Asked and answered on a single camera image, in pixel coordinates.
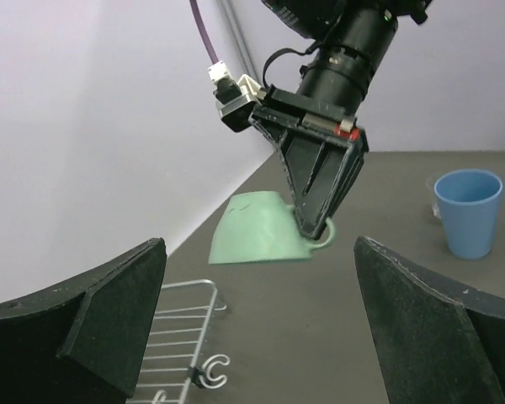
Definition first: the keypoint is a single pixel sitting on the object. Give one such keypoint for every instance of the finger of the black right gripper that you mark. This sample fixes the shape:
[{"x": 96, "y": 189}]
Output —
[
  {"x": 304, "y": 153},
  {"x": 324, "y": 171}
]

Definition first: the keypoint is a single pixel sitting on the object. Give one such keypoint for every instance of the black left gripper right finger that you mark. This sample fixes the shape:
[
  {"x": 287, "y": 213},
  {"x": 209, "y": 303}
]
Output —
[{"x": 437, "y": 340}]

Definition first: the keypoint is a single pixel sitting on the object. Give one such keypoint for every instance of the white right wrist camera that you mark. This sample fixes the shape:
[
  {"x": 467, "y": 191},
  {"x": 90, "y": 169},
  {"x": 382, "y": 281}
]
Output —
[{"x": 235, "y": 99}]

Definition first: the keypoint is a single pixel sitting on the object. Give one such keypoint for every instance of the clear wine glass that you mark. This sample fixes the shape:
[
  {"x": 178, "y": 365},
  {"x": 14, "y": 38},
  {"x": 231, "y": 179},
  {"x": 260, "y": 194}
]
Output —
[{"x": 430, "y": 183}]

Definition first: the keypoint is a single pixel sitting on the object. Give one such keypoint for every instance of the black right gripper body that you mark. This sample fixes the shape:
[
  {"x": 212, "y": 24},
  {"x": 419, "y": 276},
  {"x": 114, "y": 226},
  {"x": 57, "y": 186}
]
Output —
[{"x": 293, "y": 111}]

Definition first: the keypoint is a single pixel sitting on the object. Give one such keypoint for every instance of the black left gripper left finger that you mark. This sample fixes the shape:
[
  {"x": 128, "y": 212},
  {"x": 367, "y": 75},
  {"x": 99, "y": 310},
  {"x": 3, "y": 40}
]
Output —
[{"x": 82, "y": 340}]

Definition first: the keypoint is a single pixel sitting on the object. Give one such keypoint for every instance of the blue plastic cup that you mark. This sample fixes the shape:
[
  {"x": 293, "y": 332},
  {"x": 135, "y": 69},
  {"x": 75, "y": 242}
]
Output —
[{"x": 469, "y": 202}]

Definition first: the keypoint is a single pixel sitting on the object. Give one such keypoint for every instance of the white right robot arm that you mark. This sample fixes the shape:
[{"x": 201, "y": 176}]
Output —
[{"x": 350, "y": 39}]

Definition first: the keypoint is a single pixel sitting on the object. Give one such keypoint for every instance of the small metal c-shaped hook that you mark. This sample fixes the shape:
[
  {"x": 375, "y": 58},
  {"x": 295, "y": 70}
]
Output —
[{"x": 205, "y": 376}]

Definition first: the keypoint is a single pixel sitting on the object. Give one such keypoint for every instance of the green teal mug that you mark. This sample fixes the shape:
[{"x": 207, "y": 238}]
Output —
[{"x": 260, "y": 227}]

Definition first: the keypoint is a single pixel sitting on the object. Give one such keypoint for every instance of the metal wire dish rack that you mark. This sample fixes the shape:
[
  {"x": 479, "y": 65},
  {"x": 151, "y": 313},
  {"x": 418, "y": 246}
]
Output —
[{"x": 177, "y": 341}]

